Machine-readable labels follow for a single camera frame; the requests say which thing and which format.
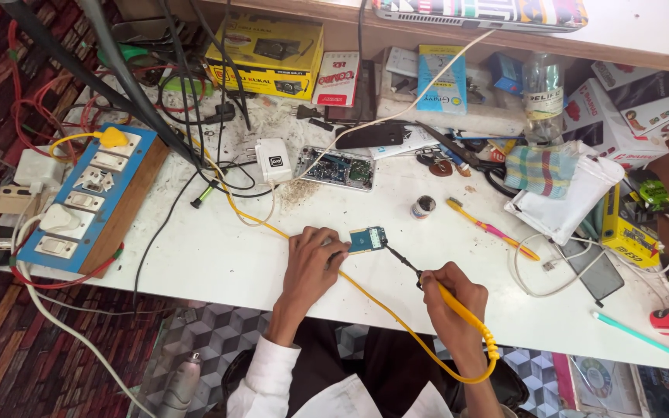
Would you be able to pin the person's right fingers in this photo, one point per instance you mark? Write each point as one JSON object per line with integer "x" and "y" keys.
{"x": 434, "y": 277}

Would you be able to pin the small blue box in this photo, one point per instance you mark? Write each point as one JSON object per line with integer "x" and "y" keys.
{"x": 506, "y": 72}

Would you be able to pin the white red carton box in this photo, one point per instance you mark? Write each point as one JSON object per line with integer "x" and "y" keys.
{"x": 610, "y": 125}

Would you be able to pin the person's right hand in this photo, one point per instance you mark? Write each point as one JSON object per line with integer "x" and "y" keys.
{"x": 452, "y": 299}

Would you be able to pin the white carton box with pictures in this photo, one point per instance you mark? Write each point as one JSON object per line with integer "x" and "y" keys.
{"x": 654, "y": 96}

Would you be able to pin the green black tool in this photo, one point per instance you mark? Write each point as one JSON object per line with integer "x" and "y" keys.
{"x": 654, "y": 194}

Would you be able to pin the beige phone frame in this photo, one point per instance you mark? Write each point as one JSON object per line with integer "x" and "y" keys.
{"x": 6, "y": 218}

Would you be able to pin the person's black trousers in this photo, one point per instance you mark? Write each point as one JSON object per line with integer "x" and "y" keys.
{"x": 381, "y": 360}

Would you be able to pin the white plug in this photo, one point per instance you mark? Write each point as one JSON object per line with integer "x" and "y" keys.
{"x": 58, "y": 219}

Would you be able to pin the blue accessory packet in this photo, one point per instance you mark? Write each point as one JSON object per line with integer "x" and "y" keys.
{"x": 442, "y": 78}

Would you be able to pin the white plastic bag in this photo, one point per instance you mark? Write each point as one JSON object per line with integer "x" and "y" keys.
{"x": 567, "y": 200}

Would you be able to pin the checkered cloth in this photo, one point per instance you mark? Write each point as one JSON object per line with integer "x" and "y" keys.
{"x": 538, "y": 170}

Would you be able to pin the white square adapter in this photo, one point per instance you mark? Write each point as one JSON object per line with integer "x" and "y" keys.
{"x": 38, "y": 169}

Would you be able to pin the yellow tool packet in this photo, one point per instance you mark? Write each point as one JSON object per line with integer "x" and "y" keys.
{"x": 628, "y": 232}

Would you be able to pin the yellow plug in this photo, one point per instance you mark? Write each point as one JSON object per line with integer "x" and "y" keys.
{"x": 112, "y": 137}

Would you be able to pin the small flux tin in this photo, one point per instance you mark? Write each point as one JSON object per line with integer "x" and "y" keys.
{"x": 423, "y": 207}

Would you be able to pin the black phone screen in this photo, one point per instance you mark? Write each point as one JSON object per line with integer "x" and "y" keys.
{"x": 593, "y": 270}

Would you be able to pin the yellow pink toothbrush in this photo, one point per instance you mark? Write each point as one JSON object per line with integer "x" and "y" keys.
{"x": 488, "y": 227}

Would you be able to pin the clear plastic bottle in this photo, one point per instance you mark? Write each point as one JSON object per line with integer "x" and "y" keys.
{"x": 542, "y": 98}

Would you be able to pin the teal pen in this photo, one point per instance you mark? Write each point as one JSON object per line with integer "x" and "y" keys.
{"x": 633, "y": 334}

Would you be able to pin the opened phone with circuit board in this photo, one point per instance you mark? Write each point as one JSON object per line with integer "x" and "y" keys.
{"x": 337, "y": 169}

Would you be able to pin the small blue circuit board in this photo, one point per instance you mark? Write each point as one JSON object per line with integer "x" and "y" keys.
{"x": 367, "y": 240}

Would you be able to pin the black two pin plug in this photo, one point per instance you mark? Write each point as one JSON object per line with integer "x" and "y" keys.
{"x": 305, "y": 111}

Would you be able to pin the person's left hand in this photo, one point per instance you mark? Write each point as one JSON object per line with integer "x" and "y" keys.
{"x": 309, "y": 267}

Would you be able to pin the blue switch socket board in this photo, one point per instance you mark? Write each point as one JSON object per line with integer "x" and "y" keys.
{"x": 87, "y": 200}

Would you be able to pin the yellow soldering iron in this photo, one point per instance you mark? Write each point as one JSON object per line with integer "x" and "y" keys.
{"x": 427, "y": 284}

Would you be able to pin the laptop with patterned cover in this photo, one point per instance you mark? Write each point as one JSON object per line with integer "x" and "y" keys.
{"x": 479, "y": 13}

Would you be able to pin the grey metal bottle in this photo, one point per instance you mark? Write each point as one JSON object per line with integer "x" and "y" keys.
{"x": 179, "y": 386}

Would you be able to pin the red white small box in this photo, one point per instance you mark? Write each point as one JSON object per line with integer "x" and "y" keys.
{"x": 336, "y": 78}

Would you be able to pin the white charger adapter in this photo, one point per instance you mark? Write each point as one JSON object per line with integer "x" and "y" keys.
{"x": 273, "y": 161}

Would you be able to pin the black lamp stand arms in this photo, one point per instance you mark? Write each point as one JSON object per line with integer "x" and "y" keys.
{"x": 114, "y": 75}

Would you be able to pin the black scissors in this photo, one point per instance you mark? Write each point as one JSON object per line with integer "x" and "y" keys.
{"x": 474, "y": 162}

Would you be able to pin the black phone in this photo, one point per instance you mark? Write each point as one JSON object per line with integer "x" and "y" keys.
{"x": 369, "y": 135}

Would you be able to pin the person's white shirt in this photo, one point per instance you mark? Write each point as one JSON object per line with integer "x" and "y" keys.
{"x": 317, "y": 389}

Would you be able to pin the yellow black carton box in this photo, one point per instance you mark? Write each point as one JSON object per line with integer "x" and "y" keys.
{"x": 268, "y": 55}

